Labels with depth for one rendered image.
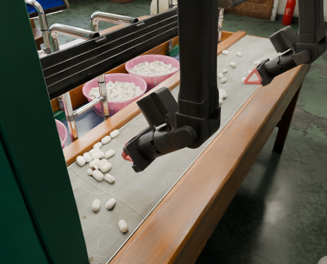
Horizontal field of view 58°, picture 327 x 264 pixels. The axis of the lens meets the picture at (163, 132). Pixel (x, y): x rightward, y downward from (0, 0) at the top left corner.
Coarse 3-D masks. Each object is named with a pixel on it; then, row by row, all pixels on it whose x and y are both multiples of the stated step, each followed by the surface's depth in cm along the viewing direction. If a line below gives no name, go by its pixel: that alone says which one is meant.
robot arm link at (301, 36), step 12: (300, 0) 79; (312, 0) 77; (300, 12) 81; (312, 12) 79; (300, 24) 83; (312, 24) 80; (324, 24) 82; (300, 36) 84; (312, 36) 82; (324, 36) 84; (300, 48) 86; (312, 48) 83; (324, 48) 86; (312, 60) 85
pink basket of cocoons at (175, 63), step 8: (144, 56) 152; (152, 56) 153; (160, 56) 152; (128, 64) 145; (136, 64) 150; (168, 64) 151; (176, 64) 146; (128, 72) 140; (152, 80) 133; (152, 88) 137
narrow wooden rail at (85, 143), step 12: (240, 36) 180; (228, 48) 169; (168, 84) 125; (132, 108) 109; (108, 120) 102; (120, 120) 102; (96, 132) 96; (108, 132) 97; (72, 144) 91; (84, 144) 91; (72, 156) 86
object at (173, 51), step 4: (168, 0) 158; (172, 0) 158; (168, 4) 159; (172, 4) 159; (176, 4) 164; (168, 8) 160; (168, 44) 172; (168, 48) 173; (172, 48) 177; (176, 48) 178; (168, 52) 173; (172, 52) 175; (176, 52) 180; (168, 56) 174; (172, 56) 176
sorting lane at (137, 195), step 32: (224, 64) 149; (128, 128) 102; (160, 160) 89; (192, 160) 89; (96, 192) 78; (128, 192) 78; (160, 192) 78; (96, 224) 70; (128, 224) 70; (96, 256) 63
